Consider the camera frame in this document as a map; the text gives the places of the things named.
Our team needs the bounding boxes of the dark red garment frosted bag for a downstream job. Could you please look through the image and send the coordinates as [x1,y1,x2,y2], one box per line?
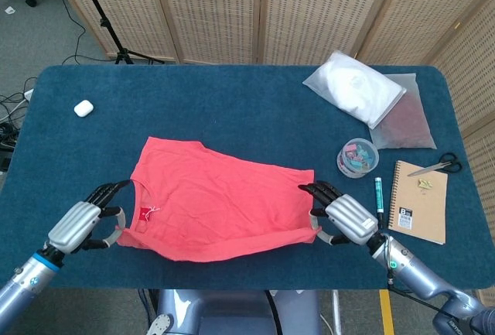
[369,73,437,151]

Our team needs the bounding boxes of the black-handled scissors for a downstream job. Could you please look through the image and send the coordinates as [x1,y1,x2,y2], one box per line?
[406,152,463,177]

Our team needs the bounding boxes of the white garment in plastic bag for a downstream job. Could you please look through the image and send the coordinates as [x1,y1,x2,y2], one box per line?
[302,51,408,130]

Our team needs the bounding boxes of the white earbuds case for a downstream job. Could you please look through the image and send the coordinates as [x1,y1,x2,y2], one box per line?
[73,99,94,118]

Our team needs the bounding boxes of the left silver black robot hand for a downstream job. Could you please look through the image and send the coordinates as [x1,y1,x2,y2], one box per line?
[46,179,132,255]

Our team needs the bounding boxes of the clear round tub of clips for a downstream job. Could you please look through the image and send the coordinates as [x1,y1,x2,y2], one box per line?
[335,137,381,179]

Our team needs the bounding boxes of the kraft spiral notebook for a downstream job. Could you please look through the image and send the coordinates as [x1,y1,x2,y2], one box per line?
[387,159,449,245]

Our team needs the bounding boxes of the black floor cable bundle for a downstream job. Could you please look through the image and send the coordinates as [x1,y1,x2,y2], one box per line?
[0,75,36,173]

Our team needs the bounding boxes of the woven wooden folding screen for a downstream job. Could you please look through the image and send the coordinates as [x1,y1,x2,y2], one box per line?
[43,0,495,335]

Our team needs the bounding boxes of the black tripod stand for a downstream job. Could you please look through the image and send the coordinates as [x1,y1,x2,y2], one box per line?
[71,0,166,66]

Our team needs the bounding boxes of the coral red T-shirt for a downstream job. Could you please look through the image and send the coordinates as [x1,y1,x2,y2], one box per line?
[115,136,323,263]

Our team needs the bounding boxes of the white table leg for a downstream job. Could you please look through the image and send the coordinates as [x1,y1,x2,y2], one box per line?
[331,290,343,335]

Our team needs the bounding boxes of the metal bracket plate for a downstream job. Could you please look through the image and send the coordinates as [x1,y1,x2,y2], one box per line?
[146,313,175,335]

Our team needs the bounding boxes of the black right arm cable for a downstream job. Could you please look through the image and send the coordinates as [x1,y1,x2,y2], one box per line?
[384,234,479,332]

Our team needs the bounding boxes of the blue-grey robot torso base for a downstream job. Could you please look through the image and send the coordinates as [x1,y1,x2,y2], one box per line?
[138,289,322,335]

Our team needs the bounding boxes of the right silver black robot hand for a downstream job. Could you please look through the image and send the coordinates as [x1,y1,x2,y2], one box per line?
[297,180,379,246]

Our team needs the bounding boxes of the blue carpet table mat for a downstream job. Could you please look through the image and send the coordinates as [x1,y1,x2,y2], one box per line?
[0,64,492,292]

